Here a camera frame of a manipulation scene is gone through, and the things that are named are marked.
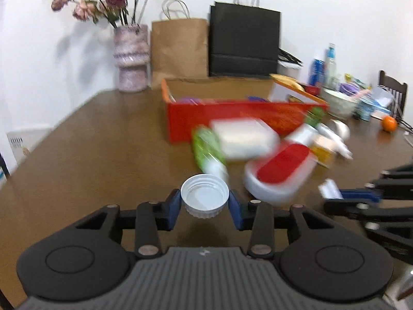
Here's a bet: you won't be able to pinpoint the blue drink can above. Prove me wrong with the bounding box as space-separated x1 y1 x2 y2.
309 57 326 87

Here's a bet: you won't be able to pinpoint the brown paper bag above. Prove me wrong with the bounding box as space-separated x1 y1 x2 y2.
151 0 210 89

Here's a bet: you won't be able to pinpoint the blue and white packet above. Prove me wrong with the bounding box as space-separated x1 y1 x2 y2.
356 98 378 121

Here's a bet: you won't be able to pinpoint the colourful candy wrappers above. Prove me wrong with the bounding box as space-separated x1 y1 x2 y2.
344 73 371 89

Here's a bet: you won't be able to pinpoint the yellow mug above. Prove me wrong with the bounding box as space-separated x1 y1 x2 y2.
270 74 306 91

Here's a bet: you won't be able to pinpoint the small white bottle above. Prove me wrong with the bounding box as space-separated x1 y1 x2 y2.
318 123 354 160

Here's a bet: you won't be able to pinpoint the small red box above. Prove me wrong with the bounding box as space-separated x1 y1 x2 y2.
301 84 321 97

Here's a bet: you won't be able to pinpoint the white rectangular plastic container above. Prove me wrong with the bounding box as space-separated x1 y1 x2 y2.
210 118 281 162

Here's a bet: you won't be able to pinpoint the clear bottle with blue cap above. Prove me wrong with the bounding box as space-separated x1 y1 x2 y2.
324 43 338 88

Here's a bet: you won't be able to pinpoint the black cable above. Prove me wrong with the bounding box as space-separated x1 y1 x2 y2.
395 116 413 136

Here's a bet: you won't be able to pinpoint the white bottle with green cap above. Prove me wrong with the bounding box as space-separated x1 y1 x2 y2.
285 106 326 147

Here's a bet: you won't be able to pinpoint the white ceramic bowl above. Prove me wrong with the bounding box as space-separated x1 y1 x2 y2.
321 88 360 119

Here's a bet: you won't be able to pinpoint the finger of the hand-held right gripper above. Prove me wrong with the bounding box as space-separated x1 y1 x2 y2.
340 165 413 203
324 200 413 262

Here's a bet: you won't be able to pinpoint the speckled pink vase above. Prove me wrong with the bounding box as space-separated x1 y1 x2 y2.
114 24 152 92

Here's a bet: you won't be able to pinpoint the green plastic bottle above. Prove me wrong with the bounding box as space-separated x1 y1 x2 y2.
192 125 230 184

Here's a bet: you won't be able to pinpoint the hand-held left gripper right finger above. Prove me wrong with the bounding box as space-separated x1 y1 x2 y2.
228 190 336 260

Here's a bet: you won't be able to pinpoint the small white packet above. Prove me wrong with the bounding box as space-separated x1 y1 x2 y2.
318 179 343 200

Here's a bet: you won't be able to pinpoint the white rounded gadget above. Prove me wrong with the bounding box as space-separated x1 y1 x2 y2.
329 119 351 139

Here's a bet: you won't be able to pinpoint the white ribbed screw cap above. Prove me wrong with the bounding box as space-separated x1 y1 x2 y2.
181 174 230 221

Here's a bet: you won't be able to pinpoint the purple plastic toy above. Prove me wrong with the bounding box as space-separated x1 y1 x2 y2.
339 82 359 95

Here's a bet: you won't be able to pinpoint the red cardboard box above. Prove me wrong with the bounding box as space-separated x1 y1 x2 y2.
161 77 330 143

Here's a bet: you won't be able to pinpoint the black paper bag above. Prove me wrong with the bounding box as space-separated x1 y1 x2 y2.
208 0 281 78

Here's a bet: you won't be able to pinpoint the black and silver appliance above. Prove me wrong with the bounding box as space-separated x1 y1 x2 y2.
278 48 304 78

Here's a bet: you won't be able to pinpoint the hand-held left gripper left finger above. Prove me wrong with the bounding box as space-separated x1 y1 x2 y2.
74 189 182 260

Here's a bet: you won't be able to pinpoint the white container with red lid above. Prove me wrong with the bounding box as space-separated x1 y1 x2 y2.
243 143 318 205

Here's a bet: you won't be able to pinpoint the dark wooden chair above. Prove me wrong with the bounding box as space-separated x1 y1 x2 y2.
378 70 409 118

